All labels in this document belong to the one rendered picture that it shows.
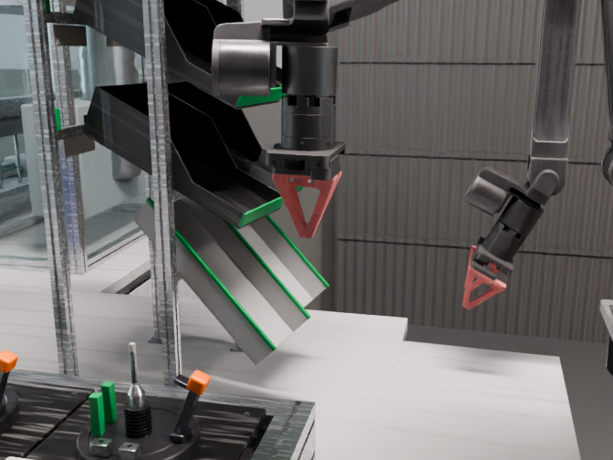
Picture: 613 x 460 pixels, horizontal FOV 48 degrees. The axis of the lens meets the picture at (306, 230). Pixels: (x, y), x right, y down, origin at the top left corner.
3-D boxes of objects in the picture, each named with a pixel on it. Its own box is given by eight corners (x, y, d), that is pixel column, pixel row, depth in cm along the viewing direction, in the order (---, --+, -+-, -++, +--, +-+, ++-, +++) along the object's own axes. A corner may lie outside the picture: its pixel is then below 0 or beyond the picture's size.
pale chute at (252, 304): (293, 332, 110) (311, 317, 108) (254, 366, 99) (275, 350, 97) (180, 199, 113) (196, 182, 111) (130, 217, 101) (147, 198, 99)
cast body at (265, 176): (288, 191, 116) (305, 153, 113) (279, 196, 112) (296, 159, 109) (245, 167, 117) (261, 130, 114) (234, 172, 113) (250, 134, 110)
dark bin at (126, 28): (278, 102, 102) (298, 55, 99) (236, 109, 90) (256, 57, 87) (129, 20, 108) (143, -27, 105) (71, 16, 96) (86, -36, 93)
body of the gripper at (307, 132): (264, 171, 70) (264, 96, 68) (290, 155, 80) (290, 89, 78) (327, 174, 69) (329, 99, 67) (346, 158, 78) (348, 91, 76)
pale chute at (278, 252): (313, 299, 125) (329, 285, 123) (282, 326, 113) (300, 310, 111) (212, 182, 127) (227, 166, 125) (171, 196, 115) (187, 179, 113)
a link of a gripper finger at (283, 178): (270, 240, 75) (271, 153, 72) (287, 224, 82) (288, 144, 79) (332, 245, 74) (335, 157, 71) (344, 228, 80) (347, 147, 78)
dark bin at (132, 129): (280, 209, 106) (298, 167, 103) (239, 229, 94) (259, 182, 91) (136, 123, 112) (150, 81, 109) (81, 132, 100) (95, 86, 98)
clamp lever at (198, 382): (191, 428, 81) (212, 375, 78) (184, 437, 79) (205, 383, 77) (163, 414, 81) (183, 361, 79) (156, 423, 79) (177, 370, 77)
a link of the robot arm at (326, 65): (339, 36, 68) (336, 36, 74) (269, 34, 68) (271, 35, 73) (337, 107, 70) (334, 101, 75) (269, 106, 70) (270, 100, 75)
